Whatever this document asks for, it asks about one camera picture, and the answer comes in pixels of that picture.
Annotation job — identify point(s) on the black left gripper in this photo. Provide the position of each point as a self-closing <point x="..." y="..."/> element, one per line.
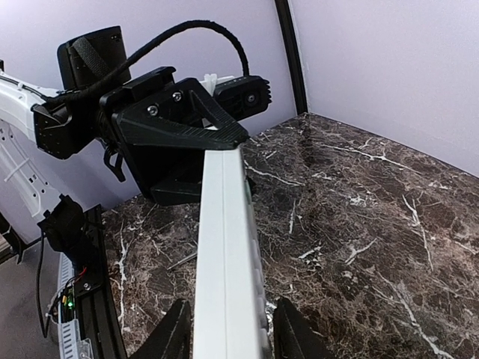
<point x="158" y="129"/>

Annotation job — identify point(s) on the black front table rail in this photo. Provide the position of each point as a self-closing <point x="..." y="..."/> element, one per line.
<point x="95" y="306"/>

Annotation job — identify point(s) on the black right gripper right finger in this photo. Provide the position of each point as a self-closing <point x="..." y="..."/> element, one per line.
<point x="293" y="337"/>

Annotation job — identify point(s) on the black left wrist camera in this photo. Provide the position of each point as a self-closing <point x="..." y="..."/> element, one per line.
<point x="243" y="97"/>

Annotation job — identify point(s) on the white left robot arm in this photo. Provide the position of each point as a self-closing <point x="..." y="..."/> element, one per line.
<point x="62" y="123"/>

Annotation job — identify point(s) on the metal tweezers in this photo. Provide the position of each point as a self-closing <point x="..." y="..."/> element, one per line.
<point x="182" y="261"/>

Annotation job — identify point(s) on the black left frame post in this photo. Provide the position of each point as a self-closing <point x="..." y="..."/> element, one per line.
<point x="291" y="48"/>

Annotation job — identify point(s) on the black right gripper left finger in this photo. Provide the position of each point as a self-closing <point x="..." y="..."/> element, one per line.
<point x="172" y="336"/>

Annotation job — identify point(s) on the white remote control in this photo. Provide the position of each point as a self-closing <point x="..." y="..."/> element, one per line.
<point x="230" y="303"/>

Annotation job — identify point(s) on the white slotted cable duct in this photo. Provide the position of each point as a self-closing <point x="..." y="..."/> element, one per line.
<point x="71" y="343"/>

